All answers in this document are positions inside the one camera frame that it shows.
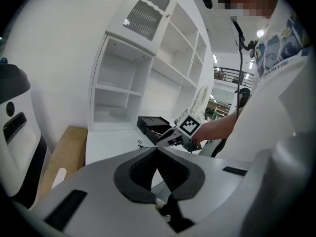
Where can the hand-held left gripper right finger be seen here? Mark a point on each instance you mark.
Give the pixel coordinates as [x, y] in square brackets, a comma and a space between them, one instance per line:
[217, 174]

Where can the white shelf cabinet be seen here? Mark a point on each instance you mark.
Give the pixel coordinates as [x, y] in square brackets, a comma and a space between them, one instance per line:
[138, 65]

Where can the person's white printed shirt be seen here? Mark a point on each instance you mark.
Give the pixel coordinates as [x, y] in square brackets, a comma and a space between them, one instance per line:
[276, 102]

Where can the white and black machine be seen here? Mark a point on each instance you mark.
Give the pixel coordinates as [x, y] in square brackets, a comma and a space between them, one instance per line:
[17, 137]

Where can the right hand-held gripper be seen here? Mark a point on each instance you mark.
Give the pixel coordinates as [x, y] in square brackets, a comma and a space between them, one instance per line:
[188, 126]

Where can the white oval mirror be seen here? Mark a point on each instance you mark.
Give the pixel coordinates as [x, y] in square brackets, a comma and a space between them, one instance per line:
[201, 99]

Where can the black eyelash curler makeup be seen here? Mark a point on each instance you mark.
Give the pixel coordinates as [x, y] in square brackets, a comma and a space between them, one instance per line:
[140, 144]

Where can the black railing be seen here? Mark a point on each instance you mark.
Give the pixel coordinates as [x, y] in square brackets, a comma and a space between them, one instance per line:
[229, 70]

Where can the black makeup box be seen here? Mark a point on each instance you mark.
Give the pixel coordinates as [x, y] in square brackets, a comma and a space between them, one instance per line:
[153, 126]

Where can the person's right forearm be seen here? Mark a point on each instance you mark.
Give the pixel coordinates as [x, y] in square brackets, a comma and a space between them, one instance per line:
[219, 126]

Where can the brown cardboard box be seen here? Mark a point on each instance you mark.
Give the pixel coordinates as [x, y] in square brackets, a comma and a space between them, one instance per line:
[66, 154]

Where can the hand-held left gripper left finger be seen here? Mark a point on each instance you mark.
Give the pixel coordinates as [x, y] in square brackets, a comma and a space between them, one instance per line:
[98, 201]

